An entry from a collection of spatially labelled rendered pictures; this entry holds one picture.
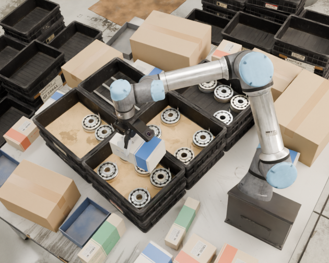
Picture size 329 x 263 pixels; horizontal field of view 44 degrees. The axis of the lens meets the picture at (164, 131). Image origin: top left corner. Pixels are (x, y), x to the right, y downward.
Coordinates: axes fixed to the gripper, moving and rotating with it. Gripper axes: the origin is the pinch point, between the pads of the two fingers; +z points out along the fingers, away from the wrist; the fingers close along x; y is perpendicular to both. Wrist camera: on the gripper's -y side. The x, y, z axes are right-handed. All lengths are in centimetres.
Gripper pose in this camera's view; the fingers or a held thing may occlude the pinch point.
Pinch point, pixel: (137, 144)
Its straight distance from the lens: 173.8
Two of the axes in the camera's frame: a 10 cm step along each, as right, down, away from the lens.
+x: -5.4, 7.0, -4.7
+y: -8.4, -3.9, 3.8
